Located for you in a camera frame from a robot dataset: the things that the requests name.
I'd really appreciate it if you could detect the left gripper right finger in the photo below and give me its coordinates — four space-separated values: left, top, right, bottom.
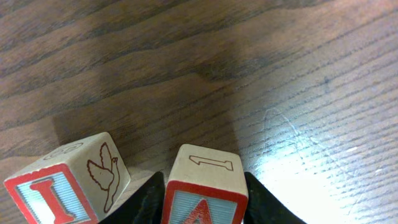
243 172 306 224

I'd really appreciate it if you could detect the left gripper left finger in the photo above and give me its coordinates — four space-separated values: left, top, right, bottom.
99 171 165 224

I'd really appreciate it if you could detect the red letter A block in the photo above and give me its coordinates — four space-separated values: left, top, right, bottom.
161 144 249 224

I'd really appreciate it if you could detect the red letter I block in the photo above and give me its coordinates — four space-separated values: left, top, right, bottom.
4 132 131 223

